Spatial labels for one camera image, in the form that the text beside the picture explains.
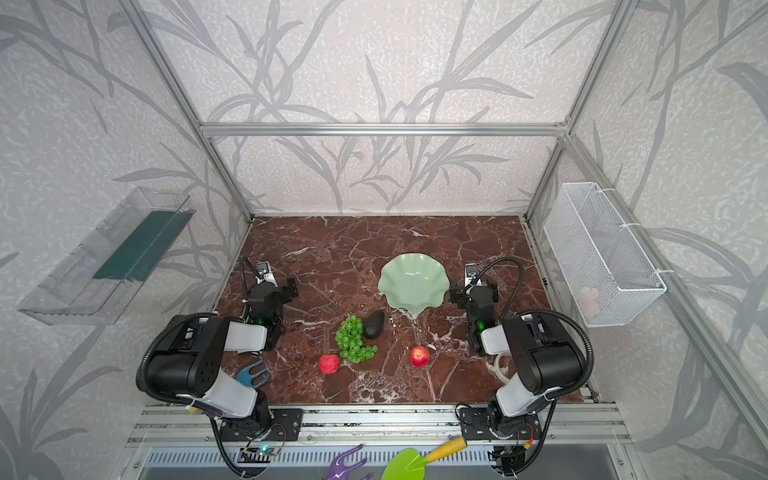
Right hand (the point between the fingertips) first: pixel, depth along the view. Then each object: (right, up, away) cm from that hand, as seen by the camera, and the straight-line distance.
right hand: (475, 270), depth 94 cm
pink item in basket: (+23, -6, -22) cm, 32 cm away
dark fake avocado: (-31, -15, -7) cm, 36 cm away
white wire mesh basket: (+19, +5, -31) cm, 37 cm away
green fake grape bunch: (-38, -18, -11) cm, 43 cm away
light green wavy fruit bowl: (-19, -5, +7) cm, 21 cm away
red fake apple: (-18, -22, -14) cm, 32 cm away
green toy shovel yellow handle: (-22, -43, -26) cm, 54 cm away
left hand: (-63, +1, -1) cm, 63 cm away
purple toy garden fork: (-38, -44, -26) cm, 63 cm away
